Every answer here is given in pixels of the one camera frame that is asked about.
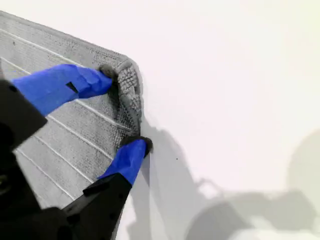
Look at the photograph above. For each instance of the grey striped towel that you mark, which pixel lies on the grey striped towel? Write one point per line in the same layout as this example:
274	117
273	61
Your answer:
75	130

